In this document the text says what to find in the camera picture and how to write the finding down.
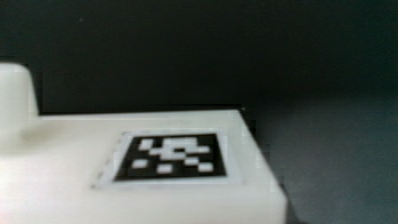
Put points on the white drawer front one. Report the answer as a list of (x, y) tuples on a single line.
[(151, 168)]

